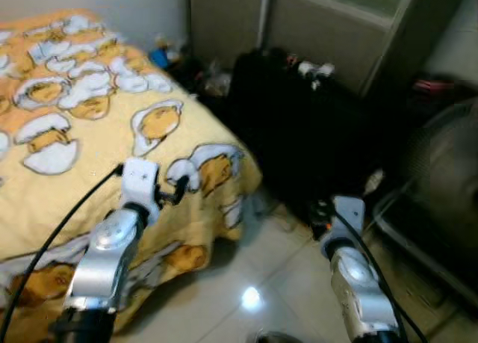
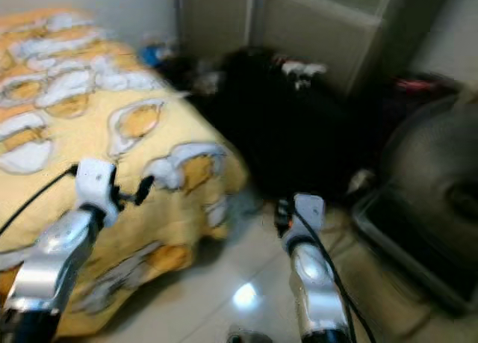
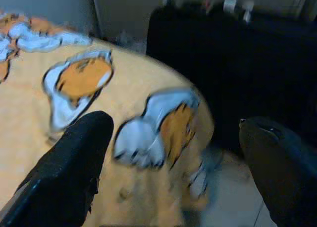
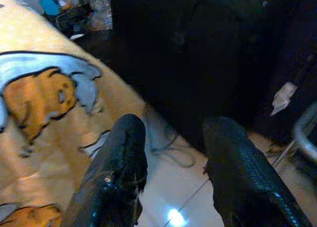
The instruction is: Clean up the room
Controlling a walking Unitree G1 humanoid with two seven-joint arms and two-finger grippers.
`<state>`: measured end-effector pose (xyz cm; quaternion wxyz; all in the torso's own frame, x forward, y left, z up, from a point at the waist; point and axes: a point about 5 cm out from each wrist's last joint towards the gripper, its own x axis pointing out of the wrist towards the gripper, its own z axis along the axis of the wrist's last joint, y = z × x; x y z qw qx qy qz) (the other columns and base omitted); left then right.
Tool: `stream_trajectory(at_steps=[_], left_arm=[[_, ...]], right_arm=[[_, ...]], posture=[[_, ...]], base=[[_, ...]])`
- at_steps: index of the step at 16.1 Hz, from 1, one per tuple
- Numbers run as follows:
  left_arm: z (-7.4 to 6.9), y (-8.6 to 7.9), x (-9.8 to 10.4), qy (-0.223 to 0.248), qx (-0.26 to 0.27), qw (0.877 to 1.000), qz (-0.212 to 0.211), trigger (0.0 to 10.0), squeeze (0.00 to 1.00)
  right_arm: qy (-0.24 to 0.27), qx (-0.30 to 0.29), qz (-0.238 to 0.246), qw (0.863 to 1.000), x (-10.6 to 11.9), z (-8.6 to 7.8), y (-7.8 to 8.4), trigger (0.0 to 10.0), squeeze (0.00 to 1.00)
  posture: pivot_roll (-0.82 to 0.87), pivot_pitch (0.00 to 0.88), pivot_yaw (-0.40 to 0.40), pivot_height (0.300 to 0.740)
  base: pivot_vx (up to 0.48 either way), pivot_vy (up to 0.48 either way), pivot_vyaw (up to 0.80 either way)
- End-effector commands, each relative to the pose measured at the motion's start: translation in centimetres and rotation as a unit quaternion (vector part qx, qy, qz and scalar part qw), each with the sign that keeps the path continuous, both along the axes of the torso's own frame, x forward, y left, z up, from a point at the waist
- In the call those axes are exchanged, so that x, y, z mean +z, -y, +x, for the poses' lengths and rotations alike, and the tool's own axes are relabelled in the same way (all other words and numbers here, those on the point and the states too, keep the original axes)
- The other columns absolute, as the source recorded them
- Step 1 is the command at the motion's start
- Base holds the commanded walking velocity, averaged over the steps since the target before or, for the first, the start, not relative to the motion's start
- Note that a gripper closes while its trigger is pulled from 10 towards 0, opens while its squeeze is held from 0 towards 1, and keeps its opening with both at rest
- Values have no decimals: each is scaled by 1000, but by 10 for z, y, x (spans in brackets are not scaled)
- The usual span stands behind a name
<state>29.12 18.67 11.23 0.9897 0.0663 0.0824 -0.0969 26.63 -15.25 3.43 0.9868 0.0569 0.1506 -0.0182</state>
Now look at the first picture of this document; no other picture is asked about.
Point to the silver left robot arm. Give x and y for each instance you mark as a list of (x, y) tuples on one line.
[(104, 261)]

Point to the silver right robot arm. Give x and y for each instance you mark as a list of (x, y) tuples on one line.
[(358, 283)]

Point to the orange yellow character blanket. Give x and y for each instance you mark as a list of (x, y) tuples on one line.
[(97, 149)]

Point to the large black bag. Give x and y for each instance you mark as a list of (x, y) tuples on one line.
[(299, 134)]

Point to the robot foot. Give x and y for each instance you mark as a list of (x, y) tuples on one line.
[(276, 338)]

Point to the small blue item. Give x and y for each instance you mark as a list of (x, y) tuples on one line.
[(160, 57)]

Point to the black floor fan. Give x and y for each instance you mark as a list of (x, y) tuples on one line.
[(448, 171)]

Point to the small white item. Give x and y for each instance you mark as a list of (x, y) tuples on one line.
[(314, 68)]

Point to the small red item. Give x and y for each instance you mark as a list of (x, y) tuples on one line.
[(433, 85)]

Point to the grey panelled door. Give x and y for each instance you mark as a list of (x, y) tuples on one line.
[(321, 29)]

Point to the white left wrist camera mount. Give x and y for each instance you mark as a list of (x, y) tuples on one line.
[(140, 180)]

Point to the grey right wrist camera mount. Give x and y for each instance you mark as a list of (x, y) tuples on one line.
[(349, 212)]

